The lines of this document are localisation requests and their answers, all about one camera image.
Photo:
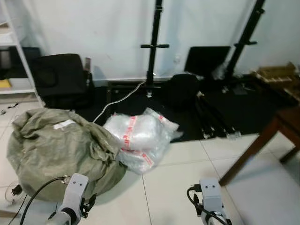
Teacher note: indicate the clear plastic bag red tape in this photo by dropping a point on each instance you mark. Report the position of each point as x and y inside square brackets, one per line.
[143, 133]

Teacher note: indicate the black fabric chair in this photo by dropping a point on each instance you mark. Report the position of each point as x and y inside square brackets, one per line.
[61, 79]

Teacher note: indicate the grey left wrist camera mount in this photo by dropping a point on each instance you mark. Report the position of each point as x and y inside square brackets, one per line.
[75, 190]

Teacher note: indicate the white shelf unit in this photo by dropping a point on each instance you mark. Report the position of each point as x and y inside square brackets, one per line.
[18, 86]

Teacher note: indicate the black light stand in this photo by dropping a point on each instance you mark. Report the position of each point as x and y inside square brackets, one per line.
[243, 44]
[153, 56]

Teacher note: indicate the dark brown wooden table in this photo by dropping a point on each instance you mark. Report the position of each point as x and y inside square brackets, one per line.
[286, 123]

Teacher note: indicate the black flat panel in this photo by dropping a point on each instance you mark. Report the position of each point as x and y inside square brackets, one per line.
[206, 60]

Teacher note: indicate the wooden crate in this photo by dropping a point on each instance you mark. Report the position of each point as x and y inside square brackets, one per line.
[279, 77]

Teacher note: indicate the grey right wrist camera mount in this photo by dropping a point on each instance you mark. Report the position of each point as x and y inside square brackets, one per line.
[212, 194]

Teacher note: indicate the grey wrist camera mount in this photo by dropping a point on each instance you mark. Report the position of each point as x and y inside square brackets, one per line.
[75, 190]
[212, 194]

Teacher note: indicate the black bag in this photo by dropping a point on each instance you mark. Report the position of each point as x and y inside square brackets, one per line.
[182, 91]

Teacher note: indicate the black floor mat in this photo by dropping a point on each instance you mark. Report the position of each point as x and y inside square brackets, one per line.
[253, 117]

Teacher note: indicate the green woven sack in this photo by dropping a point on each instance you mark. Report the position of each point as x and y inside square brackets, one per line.
[56, 150]

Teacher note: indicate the folded black tripod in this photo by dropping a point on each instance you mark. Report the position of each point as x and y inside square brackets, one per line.
[213, 119]

